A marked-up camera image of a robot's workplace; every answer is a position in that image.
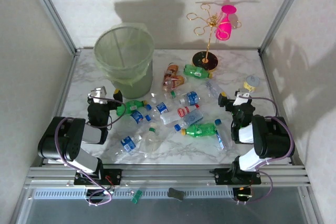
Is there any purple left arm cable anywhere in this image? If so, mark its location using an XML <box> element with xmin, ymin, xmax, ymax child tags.
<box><xmin>54</xmin><ymin>97</ymin><xmax>127</xmax><ymax>206</ymax></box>

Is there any green plastic soda bottle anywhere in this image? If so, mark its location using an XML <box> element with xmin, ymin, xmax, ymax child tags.
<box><xmin>116</xmin><ymin>100</ymin><xmax>148</xmax><ymax>116</ymax></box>
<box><xmin>180</xmin><ymin>122</ymin><xmax>218</xmax><ymax>140</ymax></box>
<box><xmin>183</xmin><ymin>63</ymin><xmax>214</xmax><ymax>79</ymax></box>

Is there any perforated metal cable tray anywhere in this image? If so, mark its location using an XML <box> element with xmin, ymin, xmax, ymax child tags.
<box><xmin>31</xmin><ymin>188</ymin><xmax>236</xmax><ymax>200</ymax></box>

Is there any clear bottle white cap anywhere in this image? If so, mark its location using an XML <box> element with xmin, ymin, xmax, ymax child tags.
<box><xmin>163</xmin><ymin>89</ymin><xmax>186</xmax><ymax>102</ymax></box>

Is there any grey mesh waste bin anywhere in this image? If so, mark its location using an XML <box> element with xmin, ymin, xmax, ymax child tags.
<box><xmin>94</xmin><ymin>23</ymin><xmax>155</xmax><ymax>100</ymax></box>

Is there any aluminium side rail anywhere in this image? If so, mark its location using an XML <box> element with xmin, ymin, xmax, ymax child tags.
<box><xmin>258</xmin><ymin>49</ymin><xmax>307</xmax><ymax>168</ymax></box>
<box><xmin>54</xmin><ymin>52</ymin><xmax>81</xmax><ymax>120</ymax></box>

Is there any clear bottle green cap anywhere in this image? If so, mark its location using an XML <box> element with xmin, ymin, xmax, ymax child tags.
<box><xmin>140</xmin><ymin>126</ymin><xmax>161</xmax><ymax>154</ymax></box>

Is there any small green clip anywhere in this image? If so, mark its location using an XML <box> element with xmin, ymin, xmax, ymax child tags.
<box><xmin>130</xmin><ymin>189</ymin><xmax>144</xmax><ymax>205</ymax></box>

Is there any pink wine glass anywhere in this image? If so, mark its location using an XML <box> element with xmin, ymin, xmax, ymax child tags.
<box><xmin>215</xmin><ymin>5</ymin><xmax>237</xmax><ymax>41</ymax></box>

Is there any yellow tin can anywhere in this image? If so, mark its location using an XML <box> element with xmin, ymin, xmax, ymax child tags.
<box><xmin>243</xmin><ymin>74</ymin><xmax>260</xmax><ymax>93</ymax></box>

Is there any large clear plastic bottle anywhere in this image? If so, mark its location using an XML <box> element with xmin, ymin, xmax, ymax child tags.
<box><xmin>205</xmin><ymin>80</ymin><xmax>225</xmax><ymax>99</ymax></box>

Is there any frosted bottle white cap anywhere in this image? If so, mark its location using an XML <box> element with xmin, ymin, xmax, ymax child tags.
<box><xmin>150</xmin><ymin>76</ymin><xmax>166</xmax><ymax>104</ymax></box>

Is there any aluminium frame post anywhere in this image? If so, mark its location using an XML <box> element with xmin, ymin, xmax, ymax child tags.
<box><xmin>25</xmin><ymin>0</ymin><xmax>81</xmax><ymax>56</ymax></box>
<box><xmin>258</xmin><ymin>0</ymin><xmax>311</xmax><ymax>55</ymax></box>

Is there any small black bracket piece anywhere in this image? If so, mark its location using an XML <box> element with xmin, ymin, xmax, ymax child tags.
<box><xmin>167</xmin><ymin>187</ymin><xmax>185</xmax><ymax>201</ymax></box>

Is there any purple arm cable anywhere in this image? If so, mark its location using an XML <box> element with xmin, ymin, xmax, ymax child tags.
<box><xmin>54</xmin><ymin>97</ymin><xmax>127</xmax><ymax>206</ymax></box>
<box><xmin>237</xmin><ymin>95</ymin><xmax>296</xmax><ymax>206</ymax></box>

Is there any blue tinted clear bottle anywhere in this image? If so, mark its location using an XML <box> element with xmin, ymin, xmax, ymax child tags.
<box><xmin>174</xmin><ymin>110</ymin><xmax>205</xmax><ymax>132</ymax></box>

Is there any slim clear bottle blue cap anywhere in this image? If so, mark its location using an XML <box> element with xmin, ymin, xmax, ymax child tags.
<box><xmin>214</xmin><ymin>119</ymin><xmax>233</xmax><ymax>153</ymax></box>

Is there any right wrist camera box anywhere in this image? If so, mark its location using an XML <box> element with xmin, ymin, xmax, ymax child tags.
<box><xmin>234</xmin><ymin>90</ymin><xmax>251</xmax><ymax>107</ymax></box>

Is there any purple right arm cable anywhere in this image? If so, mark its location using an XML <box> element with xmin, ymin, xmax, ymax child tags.
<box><xmin>237</xmin><ymin>95</ymin><xmax>296</xmax><ymax>206</ymax></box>

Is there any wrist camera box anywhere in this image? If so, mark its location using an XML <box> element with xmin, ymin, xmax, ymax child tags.
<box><xmin>88</xmin><ymin>86</ymin><xmax>109</xmax><ymax>104</ymax></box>
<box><xmin>234</xmin><ymin>90</ymin><xmax>251</xmax><ymax>107</ymax></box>

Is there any pale green bin liner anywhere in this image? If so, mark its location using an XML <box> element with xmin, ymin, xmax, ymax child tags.
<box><xmin>93</xmin><ymin>23</ymin><xmax>155</xmax><ymax>87</ymax></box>

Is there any clear bottle blue label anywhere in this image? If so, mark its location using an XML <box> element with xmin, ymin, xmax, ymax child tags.
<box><xmin>179</xmin><ymin>91</ymin><xmax>201</xmax><ymax>106</ymax></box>
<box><xmin>122</xmin><ymin>110</ymin><xmax>158</xmax><ymax>130</ymax></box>
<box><xmin>145</xmin><ymin>101</ymin><xmax>173</xmax><ymax>116</ymax></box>
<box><xmin>110</xmin><ymin>134</ymin><xmax>144</xmax><ymax>162</ymax></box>

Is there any gold wire glass rack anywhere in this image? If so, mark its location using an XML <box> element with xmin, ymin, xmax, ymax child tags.
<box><xmin>186</xmin><ymin>3</ymin><xmax>243</xmax><ymax>74</ymax></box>

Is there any orange milk tea bottle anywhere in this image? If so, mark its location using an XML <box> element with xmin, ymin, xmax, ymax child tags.
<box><xmin>161</xmin><ymin>74</ymin><xmax>187</xmax><ymax>91</ymax></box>

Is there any aluminium mounting rail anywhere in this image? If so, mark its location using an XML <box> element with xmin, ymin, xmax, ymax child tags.
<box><xmin>22</xmin><ymin>165</ymin><xmax>313</xmax><ymax>189</ymax></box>

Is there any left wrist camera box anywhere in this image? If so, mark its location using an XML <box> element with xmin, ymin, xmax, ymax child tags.
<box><xmin>88</xmin><ymin>86</ymin><xmax>109</xmax><ymax>104</ymax></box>

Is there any brown Nescafe coffee bottle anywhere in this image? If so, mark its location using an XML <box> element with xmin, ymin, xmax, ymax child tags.
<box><xmin>164</xmin><ymin>63</ymin><xmax>180</xmax><ymax>79</ymax></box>

